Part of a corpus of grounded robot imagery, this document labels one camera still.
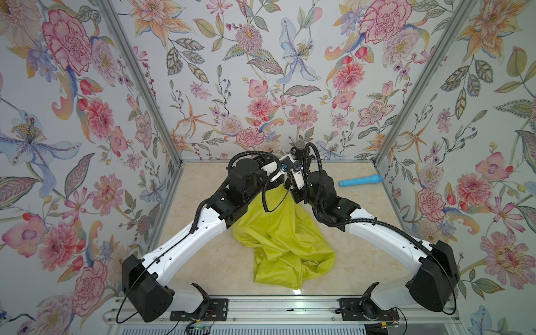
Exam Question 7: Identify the lime green trousers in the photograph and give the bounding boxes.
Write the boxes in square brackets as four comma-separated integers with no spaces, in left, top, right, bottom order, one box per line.
[232,194,336,289]

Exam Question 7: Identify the black leather belt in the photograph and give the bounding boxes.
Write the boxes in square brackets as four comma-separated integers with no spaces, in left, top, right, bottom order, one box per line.
[261,182,289,213]

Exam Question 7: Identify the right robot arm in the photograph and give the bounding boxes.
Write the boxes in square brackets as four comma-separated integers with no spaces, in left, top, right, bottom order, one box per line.
[285,171,460,319]

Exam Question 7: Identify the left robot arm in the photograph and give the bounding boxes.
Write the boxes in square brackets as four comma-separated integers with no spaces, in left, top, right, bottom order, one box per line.
[121,151,304,322]

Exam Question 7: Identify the black microphone on tripod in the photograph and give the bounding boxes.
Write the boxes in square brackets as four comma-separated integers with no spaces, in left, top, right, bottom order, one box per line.
[292,140,308,160]

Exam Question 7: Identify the blue toy microphone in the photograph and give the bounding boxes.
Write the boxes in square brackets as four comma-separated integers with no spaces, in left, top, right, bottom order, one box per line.
[338,174,384,187]

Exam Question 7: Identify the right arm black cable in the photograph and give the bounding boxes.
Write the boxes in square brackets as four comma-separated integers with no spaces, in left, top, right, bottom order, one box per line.
[302,142,325,202]

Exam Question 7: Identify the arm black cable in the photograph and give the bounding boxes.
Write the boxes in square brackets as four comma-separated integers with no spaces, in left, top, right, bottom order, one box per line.
[227,150,282,170]
[302,142,325,202]

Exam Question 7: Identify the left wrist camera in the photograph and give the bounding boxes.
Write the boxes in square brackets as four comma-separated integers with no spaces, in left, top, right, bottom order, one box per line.
[261,154,295,182]

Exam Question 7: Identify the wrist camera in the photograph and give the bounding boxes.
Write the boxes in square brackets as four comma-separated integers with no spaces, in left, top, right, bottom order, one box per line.
[261,154,295,182]
[291,160,305,190]

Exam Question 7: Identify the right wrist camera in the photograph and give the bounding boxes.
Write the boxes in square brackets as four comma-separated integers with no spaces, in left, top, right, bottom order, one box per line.
[291,160,305,190]

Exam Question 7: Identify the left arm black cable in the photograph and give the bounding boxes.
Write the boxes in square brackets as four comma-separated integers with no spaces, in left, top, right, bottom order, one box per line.
[227,150,282,170]

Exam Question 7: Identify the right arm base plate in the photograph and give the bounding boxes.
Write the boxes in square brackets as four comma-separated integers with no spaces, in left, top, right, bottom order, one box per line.
[335,282,400,322]

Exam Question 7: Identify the aluminium front rail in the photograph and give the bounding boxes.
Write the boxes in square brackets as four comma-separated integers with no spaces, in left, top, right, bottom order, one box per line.
[102,295,461,327]

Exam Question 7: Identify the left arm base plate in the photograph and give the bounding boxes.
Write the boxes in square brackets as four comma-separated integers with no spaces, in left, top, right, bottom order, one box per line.
[169,283,229,322]

